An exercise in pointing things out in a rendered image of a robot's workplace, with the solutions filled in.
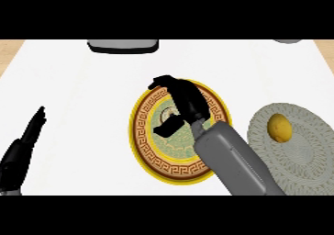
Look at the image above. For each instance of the grey round woven placemat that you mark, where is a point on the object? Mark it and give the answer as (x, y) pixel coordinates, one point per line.
(304, 159)

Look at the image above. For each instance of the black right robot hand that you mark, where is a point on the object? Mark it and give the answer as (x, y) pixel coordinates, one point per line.
(187, 98)

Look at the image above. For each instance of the grey rounded object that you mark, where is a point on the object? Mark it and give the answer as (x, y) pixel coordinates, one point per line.
(288, 41)

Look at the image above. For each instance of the grey appliance with black base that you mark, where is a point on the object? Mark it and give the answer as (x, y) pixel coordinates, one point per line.
(122, 46)

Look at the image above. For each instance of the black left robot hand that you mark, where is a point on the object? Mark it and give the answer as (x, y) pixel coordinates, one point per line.
(16, 153)

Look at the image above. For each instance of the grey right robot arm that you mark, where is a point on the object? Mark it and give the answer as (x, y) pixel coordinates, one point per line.
(236, 159)

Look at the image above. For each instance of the yellow-rimmed ornate plate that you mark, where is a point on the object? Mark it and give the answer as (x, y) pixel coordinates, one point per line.
(149, 143)

